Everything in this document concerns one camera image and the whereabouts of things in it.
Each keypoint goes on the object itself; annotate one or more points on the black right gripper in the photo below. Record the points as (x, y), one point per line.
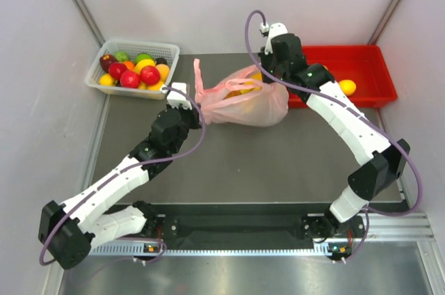
(264, 58)

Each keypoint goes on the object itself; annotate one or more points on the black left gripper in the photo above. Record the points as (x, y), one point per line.
(193, 113)

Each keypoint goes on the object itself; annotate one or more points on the yellow banana bunch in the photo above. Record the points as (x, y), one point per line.
(235, 93)

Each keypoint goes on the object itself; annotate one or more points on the pink translucent plastic bag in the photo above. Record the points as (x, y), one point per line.
(260, 108)

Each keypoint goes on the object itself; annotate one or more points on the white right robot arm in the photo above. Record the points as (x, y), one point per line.
(380, 162)

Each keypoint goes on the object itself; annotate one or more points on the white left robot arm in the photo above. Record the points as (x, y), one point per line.
(70, 230)

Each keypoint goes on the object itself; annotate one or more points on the yellow fruit front in basket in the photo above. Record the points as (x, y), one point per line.
(155, 87)

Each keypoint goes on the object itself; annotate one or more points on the dark fruit back in basket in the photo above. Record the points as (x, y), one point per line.
(161, 60)

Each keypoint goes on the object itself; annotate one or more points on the dark red fruit in basket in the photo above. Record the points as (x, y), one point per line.
(106, 60)

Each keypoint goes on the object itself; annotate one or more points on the red apple right in basket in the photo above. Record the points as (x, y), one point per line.
(150, 75)

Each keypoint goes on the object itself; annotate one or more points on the red apple in basket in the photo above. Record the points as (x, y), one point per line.
(130, 79)
(150, 75)
(116, 70)

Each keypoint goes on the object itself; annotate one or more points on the orange peach in basket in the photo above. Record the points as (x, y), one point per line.
(164, 71)

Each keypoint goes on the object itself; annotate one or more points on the red apple middle in basket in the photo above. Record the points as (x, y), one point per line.
(130, 79)

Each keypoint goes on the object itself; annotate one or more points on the yellow lemon in tray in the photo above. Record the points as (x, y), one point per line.
(348, 87)

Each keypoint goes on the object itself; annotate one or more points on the yellow banana in basket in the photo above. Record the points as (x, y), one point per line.
(138, 67)

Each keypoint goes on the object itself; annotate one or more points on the white perforated plastic basket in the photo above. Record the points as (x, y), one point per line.
(133, 48)

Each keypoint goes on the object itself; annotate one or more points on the small orange in basket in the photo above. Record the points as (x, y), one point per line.
(130, 65)

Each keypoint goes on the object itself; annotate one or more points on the green apple in basket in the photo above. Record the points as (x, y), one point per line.
(141, 57)

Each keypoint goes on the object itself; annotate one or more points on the red plastic tray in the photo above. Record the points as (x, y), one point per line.
(363, 64)

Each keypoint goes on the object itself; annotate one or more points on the red apple left in basket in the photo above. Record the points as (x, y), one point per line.
(116, 70)

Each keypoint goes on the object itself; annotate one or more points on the yellow lemon in basket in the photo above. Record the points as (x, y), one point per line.
(106, 80)

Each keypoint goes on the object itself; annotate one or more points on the green lime in basket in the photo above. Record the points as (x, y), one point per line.
(122, 56)

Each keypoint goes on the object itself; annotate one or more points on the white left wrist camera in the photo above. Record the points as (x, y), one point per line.
(176, 95)

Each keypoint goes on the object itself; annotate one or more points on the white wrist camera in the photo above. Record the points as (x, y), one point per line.
(176, 95)
(271, 31)

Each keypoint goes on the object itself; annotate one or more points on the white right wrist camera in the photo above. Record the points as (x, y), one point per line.
(271, 31)

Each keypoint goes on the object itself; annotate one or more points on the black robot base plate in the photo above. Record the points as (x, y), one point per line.
(245, 223)

